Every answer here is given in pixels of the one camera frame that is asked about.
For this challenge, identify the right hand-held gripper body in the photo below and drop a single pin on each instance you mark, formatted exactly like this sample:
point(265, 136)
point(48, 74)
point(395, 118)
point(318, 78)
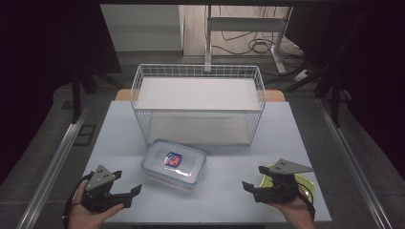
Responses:
point(281, 187)

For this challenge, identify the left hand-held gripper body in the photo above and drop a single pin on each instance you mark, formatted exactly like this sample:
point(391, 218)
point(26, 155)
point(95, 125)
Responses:
point(99, 178)

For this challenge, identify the clear container with blue-rimmed lid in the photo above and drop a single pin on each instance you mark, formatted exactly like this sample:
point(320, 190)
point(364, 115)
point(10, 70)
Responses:
point(173, 163)

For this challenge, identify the person's right hand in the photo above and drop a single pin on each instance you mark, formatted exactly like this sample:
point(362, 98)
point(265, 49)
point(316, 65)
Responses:
point(297, 213)

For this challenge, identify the person's left hand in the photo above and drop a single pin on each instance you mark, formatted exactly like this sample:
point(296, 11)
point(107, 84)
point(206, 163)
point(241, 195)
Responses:
point(86, 219)

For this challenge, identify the black floor plate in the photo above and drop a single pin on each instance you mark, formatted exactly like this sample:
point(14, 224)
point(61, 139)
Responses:
point(85, 135)

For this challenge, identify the wooden table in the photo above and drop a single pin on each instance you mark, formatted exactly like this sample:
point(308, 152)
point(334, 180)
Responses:
point(122, 94)

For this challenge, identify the black metal stand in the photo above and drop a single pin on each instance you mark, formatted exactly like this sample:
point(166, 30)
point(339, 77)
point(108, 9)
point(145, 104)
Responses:
point(334, 95)
point(76, 95)

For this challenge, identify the white power strip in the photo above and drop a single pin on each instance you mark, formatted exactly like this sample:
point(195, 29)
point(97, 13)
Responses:
point(301, 75)

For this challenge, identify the white cabinet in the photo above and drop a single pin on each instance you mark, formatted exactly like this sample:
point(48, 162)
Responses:
point(143, 28)

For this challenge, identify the aluminium rail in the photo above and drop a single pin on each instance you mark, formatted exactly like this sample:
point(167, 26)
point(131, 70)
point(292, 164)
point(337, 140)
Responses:
point(51, 171)
point(353, 165)

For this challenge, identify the white desk frame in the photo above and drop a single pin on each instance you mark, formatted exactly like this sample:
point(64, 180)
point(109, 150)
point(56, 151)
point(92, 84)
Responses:
point(245, 24)

